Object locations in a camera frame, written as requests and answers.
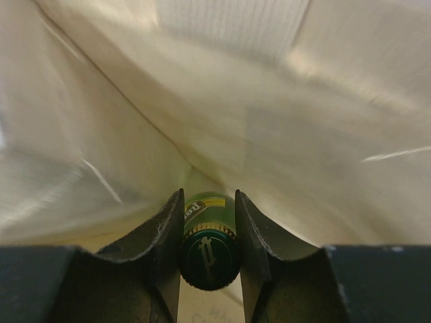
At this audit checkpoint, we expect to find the beige canvas bag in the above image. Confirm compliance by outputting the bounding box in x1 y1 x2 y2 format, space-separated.
1 1 430 322

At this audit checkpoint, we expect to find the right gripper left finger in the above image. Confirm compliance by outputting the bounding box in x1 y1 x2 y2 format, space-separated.
1 190 185 322

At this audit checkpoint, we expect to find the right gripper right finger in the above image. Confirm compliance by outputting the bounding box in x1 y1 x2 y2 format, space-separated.
235 191 430 322

